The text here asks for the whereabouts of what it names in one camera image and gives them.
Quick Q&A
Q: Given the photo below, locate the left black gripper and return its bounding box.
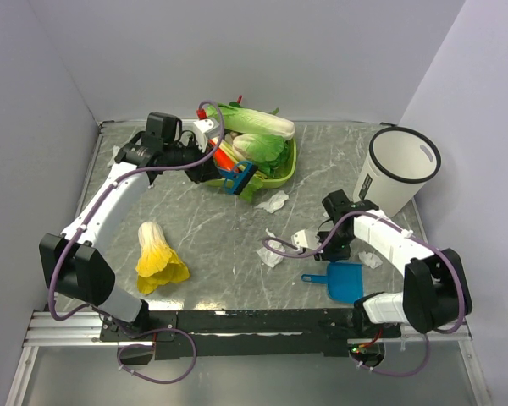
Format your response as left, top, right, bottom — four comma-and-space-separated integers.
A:
164, 134, 223, 184

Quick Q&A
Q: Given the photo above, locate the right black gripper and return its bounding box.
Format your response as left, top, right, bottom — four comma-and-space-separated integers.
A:
311, 227, 355, 263

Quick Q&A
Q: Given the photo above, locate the blue hand brush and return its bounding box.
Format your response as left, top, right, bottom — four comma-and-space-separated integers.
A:
219, 161, 257, 195

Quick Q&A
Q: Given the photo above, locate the blue dustpan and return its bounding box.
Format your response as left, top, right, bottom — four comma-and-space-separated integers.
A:
301, 261, 364, 305

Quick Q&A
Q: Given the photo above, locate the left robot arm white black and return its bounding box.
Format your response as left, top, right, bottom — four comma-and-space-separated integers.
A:
39, 102, 224, 340

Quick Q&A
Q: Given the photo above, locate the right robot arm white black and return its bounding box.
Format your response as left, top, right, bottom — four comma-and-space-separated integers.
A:
315, 189, 473, 337

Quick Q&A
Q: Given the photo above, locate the orange carrot toy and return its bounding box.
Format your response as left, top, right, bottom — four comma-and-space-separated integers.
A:
213, 140, 235, 172

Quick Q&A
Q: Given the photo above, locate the white leek toy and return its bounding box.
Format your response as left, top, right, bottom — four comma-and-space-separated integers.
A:
211, 134, 268, 179

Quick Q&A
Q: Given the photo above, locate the paper scrap near dustpan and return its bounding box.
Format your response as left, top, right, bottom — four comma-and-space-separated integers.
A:
358, 251, 383, 269

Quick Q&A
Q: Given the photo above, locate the green leafy herb toy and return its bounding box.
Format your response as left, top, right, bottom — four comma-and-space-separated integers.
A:
239, 175, 263, 203

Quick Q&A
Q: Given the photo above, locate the green vegetable tray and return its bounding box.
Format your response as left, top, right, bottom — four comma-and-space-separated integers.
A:
213, 129, 296, 189

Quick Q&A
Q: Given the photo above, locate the short napa cabbage toy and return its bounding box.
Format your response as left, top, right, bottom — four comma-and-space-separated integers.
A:
232, 134, 287, 165

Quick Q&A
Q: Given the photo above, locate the long napa cabbage toy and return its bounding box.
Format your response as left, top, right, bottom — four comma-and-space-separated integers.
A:
218, 103, 295, 140

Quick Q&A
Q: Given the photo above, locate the large centre paper scrap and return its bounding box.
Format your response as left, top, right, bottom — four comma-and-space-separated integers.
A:
257, 228, 284, 268

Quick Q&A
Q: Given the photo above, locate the paper scrap near tray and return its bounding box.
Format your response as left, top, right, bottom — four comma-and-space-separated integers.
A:
255, 190, 290, 214

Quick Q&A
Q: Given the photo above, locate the paper scrap back left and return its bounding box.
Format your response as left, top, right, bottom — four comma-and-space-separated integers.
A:
107, 145, 120, 167

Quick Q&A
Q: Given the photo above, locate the yellow white cabbage toy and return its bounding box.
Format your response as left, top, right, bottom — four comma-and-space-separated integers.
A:
136, 222, 190, 295

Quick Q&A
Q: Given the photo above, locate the white trash bin black rim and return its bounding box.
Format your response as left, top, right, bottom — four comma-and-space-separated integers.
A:
352, 126, 441, 217

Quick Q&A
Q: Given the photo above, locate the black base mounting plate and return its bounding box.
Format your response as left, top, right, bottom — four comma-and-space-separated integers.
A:
102, 308, 401, 360

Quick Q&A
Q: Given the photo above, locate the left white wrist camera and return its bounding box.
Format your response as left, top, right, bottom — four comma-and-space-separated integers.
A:
192, 118, 220, 152

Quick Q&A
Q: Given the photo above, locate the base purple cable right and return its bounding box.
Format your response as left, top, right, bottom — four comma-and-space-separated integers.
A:
349, 333, 432, 377

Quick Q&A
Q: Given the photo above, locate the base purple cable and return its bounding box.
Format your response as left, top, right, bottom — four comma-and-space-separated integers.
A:
116, 325, 199, 385
349, 333, 432, 377

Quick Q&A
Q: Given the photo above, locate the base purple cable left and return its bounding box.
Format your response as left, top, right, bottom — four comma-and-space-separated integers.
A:
116, 325, 199, 385

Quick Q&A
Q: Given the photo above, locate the aluminium rail frame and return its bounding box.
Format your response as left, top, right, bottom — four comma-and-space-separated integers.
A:
6, 311, 493, 405

